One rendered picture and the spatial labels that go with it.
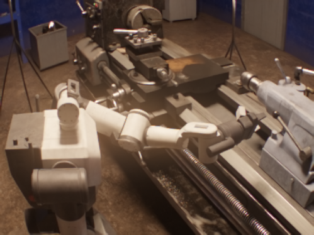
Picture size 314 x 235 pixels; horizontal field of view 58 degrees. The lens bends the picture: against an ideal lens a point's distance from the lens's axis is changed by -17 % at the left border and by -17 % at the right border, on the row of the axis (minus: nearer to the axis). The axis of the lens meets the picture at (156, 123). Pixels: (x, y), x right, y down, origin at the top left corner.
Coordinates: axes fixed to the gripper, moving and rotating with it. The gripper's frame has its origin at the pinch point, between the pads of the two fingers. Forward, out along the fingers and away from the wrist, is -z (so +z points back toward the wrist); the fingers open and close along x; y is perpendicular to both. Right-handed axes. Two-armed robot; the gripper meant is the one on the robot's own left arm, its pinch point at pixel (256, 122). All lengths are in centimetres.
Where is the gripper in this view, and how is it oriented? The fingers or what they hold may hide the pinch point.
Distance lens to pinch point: 123.8
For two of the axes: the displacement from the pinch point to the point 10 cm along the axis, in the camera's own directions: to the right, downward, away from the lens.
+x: 1.3, -6.2, -7.7
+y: -4.5, -7.3, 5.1
